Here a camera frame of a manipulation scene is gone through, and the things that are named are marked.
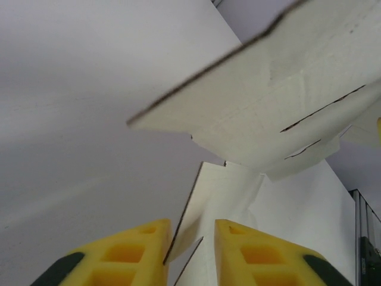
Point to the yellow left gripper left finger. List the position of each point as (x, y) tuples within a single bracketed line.
[(125, 253)]

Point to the white cardboard paper box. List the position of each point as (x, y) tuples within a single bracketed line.
[(268, 104)]

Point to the aluminium frame side rail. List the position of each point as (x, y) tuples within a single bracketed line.
[(357, 238)]

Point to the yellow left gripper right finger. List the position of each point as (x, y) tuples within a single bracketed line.
[(262, 256)]

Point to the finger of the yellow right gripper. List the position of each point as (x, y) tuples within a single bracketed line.
[(379, 126)]

